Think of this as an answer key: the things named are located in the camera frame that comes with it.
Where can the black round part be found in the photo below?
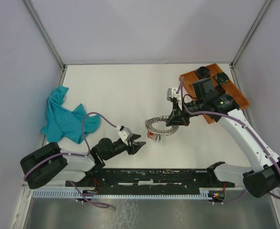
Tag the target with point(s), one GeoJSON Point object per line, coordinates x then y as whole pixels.
{"type": "Point", "coordinates": [202, 72]}
{"type": "Point", "coordinates": [220, 90]}

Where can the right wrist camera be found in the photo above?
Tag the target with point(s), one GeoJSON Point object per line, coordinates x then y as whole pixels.
{"type": "Point", "coordinates": [173, 93]}

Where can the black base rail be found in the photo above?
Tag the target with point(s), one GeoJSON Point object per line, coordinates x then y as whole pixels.
{"type": "Point", "coordinates": [142, 181]}

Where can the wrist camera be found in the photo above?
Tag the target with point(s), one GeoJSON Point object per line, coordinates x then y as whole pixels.
{"type": "Point", "coordinates": [173, 93]}
{"type": "Point", "coordinates": [124, 133]}

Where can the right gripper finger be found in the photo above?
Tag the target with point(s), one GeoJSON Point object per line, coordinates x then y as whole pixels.
{"type": "Point", "coordinates": [173, 118]}
{"type": "Point", "coordinates": [182, 121]}

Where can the left aluminium frame post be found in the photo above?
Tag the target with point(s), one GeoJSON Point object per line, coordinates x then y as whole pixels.
{"type": "Point", "coordinates": [43, 32]}

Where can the black round part lower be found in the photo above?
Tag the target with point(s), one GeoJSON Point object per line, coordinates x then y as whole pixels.
{"type": "Point", "coordinates": [220, 90]}

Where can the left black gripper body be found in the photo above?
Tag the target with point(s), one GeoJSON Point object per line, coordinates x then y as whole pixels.
{"type": "Point", "coordinates": [129, 147]}

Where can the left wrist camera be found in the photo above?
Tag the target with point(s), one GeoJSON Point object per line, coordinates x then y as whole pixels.
{"type": "Point", "coordinates": [124, 133]}

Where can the orange compartment tray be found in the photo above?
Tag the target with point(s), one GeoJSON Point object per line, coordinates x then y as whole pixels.
{"type": "Point", "coordinates": [237, 95]}

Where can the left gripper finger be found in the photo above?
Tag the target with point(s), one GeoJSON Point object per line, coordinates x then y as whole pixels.
{"type": "Point", "coordinates": [134, 137]}
{"type": "Point", "coordinates": [136, 146]}

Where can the silver keyring with keys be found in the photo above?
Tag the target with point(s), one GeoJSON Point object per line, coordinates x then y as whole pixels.
{"type": "Point", "coordinates": [157, 125]}

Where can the black round part top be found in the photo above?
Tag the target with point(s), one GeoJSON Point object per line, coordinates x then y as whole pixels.
{"type": "Point", "coordinates": [202, 72]}

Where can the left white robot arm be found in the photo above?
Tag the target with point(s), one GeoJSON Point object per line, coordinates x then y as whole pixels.
{"type": "Point", "coordinates": [51, 164]}

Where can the right aluminium frame post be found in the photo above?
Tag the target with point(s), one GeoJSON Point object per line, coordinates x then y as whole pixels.
{"type": "Point", "coordinates": [251, 32]}

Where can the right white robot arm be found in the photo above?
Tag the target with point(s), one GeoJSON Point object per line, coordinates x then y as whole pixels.
{"type": "Point", "coordinates": [263, 174]}

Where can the aluminium frame post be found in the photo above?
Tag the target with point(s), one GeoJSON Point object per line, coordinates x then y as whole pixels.
{"type": "Point", "coordinates": [251, 32]}
{"type": "Point", "coordinates": [43, 32]}

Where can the green yellow round part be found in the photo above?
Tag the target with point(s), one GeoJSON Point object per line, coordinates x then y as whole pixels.
{"type": "Point", "coordinates": [221, 78]}

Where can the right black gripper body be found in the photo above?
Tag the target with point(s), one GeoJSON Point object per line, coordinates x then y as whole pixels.
{"type": "Point", "coordinates": [182, 114]}

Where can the teal cloth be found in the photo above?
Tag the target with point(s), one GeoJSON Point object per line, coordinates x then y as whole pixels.
{"type": "Point", "coordinates": [62, 122]}

